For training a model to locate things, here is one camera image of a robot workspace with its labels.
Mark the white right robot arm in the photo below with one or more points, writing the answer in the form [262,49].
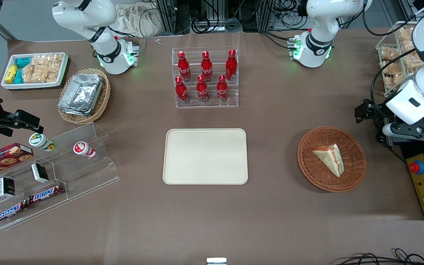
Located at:
[105,48]

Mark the yellow snack box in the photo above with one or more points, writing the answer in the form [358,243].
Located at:
[11,73]

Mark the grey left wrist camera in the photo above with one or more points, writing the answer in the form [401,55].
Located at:
[410,131]

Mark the clear acrylic stepped shelf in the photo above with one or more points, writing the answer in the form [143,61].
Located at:
[87,173]

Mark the stacked aluminium foil trays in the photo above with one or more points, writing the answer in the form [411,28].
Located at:
[81,94]

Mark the Snickers chocolate bar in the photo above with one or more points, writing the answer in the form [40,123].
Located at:
[46,193]
[11,212]

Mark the crumpled white cloth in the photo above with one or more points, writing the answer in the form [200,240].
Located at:
[138,20]

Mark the teal snack box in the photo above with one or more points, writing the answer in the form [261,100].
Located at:
[23,62]
[18,76]

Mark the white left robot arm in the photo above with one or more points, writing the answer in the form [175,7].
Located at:
[317,44]

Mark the triangular sandwich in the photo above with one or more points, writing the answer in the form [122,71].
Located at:
[330,159]

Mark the green lid yogurt bottle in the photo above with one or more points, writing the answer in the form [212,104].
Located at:
[41,141]

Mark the packed bread in bag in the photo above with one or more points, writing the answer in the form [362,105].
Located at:
[389,54]
[393,71]
[405,34]
[412,60]

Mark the round brown wicker basket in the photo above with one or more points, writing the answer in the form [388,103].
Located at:
[315,173]

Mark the red plaid cookie box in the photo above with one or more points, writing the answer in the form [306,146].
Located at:
[2,158]

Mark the oval light wicker basket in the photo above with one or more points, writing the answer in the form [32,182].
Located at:
[103,97]

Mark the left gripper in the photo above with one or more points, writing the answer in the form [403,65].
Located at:
[377,112]

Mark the silver white device edge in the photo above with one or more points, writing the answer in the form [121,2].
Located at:
[216,261]

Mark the clear bag of rice crackers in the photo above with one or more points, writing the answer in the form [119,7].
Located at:
[42,68]

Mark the white rectangular snack tray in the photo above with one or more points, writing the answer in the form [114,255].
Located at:
[31,85]

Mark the cream plastic serving tray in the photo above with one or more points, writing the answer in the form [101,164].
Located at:
[204,156]

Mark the red cola bottle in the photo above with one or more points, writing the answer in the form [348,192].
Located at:
[231,66]
[181,91]
[207,68]
[222,89]
[184,68]
[202,90]

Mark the small black carton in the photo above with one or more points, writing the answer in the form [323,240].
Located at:
[39,173]
[6,187]

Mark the clear acrylic bottle rack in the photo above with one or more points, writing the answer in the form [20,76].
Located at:
[204,105]

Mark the red lid yogurt bottle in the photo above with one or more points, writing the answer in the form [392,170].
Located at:
[84,149]

